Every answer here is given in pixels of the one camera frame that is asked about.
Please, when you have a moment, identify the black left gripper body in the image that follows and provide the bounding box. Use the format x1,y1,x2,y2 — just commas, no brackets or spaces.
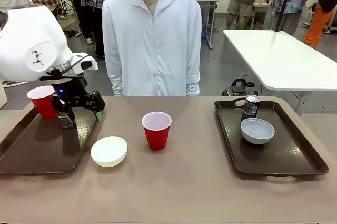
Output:
50,76,93,109

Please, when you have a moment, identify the red plastic cup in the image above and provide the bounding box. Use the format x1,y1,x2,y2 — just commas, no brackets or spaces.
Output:
141,112,172,151
26,85,57,119

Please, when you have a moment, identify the black drink can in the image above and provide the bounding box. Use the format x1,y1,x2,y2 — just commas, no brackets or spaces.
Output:
241,94,261,123
57,108,75,129

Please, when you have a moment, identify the white bowl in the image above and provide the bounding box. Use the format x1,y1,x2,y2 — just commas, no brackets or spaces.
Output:
240,118,275,145
90,135,128,168

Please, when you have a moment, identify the person's left forearm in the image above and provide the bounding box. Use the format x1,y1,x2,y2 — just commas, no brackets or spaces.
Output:
185,57,201,96

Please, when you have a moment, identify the dark brown serving tray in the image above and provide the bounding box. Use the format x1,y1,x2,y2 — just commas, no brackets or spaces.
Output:
0,100,105,174
213,97,330,178

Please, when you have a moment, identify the person in white hoodie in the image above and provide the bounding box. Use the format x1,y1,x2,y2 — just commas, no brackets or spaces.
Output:
102,0,202,97

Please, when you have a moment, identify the bystander in dark trousers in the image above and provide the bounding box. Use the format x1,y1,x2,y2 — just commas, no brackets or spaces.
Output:
63,0,92,45

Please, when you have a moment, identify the black wheeled device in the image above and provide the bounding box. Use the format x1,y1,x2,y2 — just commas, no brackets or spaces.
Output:
222,78,260,97

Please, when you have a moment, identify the grey background desk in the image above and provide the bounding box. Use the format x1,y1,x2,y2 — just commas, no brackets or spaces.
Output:
191,0,224,50

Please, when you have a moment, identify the white folding table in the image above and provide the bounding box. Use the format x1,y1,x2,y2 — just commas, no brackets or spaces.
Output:
223,29,337,116

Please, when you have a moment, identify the black vertical pole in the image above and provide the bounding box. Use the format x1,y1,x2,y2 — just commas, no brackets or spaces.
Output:
273,0,293,32

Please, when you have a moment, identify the bystander in orange trousers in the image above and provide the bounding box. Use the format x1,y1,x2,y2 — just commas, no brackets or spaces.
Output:
303,0,337,50

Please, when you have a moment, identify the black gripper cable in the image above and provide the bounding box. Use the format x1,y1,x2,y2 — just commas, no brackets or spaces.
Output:
39,54,89,81

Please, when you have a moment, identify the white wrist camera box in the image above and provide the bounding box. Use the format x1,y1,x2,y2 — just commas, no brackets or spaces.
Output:
70,52,99,75

